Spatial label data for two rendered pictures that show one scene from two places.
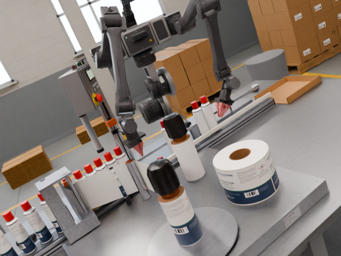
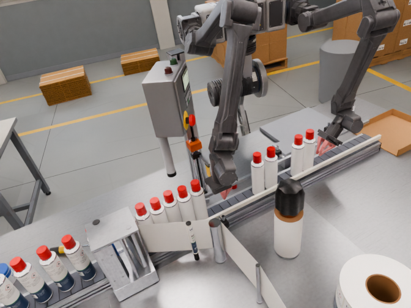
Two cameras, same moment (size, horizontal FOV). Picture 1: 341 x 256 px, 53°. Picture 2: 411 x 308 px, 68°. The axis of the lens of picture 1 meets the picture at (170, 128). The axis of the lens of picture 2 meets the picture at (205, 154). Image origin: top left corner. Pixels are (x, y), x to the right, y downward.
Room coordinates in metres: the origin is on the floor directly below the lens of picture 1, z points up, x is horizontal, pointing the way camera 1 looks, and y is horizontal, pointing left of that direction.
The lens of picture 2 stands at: (0.70, 0.18, 1.80)
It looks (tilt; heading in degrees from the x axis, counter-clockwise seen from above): 36 degrees down; 2
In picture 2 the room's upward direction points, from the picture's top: 9 degrees counter-clockwise
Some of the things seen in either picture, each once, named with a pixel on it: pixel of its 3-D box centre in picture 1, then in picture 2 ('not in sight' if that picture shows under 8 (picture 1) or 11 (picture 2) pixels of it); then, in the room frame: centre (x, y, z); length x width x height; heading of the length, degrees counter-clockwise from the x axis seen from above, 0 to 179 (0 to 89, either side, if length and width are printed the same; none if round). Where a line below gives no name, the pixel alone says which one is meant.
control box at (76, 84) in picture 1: (83, 89); (170, 98); (1.60, 0.30, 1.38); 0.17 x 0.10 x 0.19; 169
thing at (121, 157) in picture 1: (125, 166); (199, 201); (1.52, 0.27, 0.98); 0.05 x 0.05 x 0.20
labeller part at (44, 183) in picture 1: (53, 178); (111, 227); (1.30, 0.51, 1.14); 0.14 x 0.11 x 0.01; 114
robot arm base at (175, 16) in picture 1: (178, 22); (301, 11); (2.14, -0.29, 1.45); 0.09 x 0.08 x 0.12; 103
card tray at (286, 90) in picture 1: (286, 89); (394, 130); (1.97, -0.75, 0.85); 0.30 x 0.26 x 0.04; 114
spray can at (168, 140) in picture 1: (170, 137); (257, 173); (1.63, 0.02, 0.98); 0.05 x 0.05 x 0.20
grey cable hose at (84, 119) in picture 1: (91, 132); (166, 152); (1.59, 0.35, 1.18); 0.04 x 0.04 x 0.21
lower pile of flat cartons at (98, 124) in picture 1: (95, 128); (140, 61); (5.96, 1.23, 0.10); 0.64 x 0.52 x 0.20; 100
